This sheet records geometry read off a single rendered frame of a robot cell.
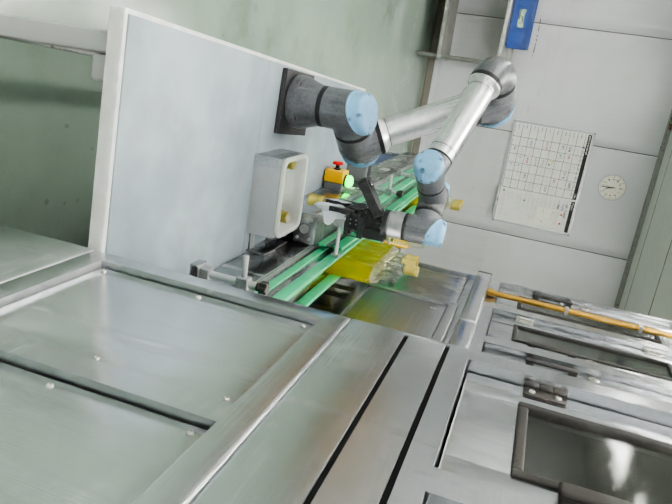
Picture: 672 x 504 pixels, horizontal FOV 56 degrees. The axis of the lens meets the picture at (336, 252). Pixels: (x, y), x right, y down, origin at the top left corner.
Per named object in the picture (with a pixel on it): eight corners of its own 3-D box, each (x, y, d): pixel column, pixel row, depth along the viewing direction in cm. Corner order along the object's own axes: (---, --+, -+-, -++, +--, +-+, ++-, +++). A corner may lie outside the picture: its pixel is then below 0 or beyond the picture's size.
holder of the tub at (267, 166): (244, 251, 178) (270, 257, 176) (255, 154, 170) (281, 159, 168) (270, 237, 194) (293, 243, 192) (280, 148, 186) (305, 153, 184)
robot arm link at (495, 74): (525, 42, 171) (441, 179, 156) (523, 71, 181) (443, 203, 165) (485, 31, 176) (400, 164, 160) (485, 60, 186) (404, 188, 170)
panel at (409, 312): (250, 404, 143) (396, 450, 134) (251, 392, 142) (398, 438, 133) (362, 287, 225) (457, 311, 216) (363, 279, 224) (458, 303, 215)
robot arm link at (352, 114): (331, 76, 178) (376, 83, 173) (340, 108, 190) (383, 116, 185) (315, 109, 173) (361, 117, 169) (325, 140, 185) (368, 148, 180)
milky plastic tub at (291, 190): (247, 233, 177) (276, 240, 174) (256, 153, 170) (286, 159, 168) (273, 221, 193) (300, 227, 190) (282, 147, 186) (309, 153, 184)
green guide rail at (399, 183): (320, 222, 194) (345, 228, 192) (321, 219, 194) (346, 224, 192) (426, 161, 355) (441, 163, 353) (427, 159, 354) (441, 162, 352)
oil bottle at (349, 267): (312, 270, 198) (377, 286, 193) (314, 253, 197) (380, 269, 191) (318, 265, 204) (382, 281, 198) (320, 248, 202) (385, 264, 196)
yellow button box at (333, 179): (321, 187, 230) (340, 191, 228) (324, 167, 228) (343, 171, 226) (327, 184, 237) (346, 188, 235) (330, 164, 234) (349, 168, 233)
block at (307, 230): (291, 241, 194) (312, 246, 192) (295, 211, 191) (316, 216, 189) (295, 239, 197) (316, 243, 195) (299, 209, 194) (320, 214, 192)
